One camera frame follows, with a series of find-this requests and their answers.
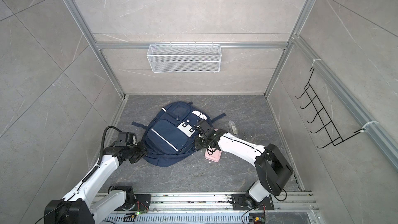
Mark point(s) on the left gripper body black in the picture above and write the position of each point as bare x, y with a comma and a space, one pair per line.
137, 153

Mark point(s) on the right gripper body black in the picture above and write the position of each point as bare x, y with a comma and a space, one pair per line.
200, 142

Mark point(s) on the pink pencil case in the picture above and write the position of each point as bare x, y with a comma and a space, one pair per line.
213, 152

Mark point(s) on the navy blue student backpack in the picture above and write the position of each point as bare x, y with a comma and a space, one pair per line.
170, 136

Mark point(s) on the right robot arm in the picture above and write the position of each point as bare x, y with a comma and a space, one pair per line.
272, 167

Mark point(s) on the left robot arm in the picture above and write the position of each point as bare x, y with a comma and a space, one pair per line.
77, 206

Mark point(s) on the small clear plastic object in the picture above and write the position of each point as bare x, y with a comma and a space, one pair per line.
233, 128

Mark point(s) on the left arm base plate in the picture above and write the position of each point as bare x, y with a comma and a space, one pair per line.
136, 203

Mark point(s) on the aluminium front rail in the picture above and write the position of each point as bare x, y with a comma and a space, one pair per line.
217, 208

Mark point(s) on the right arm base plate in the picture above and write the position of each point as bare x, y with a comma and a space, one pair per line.
242, 202

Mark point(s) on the white wire mesh basket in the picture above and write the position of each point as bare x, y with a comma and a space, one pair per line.
184, 58

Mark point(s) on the black wire hook rack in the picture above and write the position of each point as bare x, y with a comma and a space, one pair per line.
322, 115

